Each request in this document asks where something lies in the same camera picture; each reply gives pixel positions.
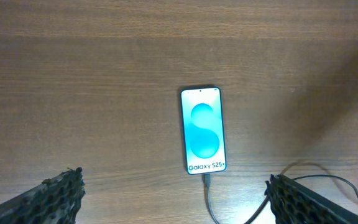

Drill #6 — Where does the blue Samsung smartphone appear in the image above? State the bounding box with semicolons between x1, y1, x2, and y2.
180;86;227;175

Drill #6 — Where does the black USB charging cable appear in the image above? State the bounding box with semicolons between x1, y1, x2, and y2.
203;160;358;224

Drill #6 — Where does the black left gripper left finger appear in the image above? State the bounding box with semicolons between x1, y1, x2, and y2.
0;167;85;224

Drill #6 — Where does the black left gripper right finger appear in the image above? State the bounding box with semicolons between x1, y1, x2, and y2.
265;175;358;224

